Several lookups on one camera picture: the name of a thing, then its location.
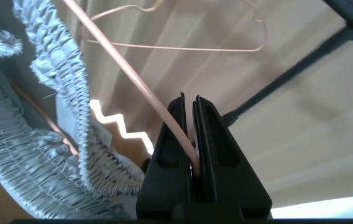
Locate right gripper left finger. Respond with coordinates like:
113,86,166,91
135,92,193,220

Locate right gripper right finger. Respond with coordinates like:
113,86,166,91
191,95,273,220

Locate pink clothes hanger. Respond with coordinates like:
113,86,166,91
11,0,201,177
83,0,267,53

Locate black clothes rack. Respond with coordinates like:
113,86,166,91
221,0,353,128

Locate pale grey shorts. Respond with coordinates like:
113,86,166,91
0,0,146,220

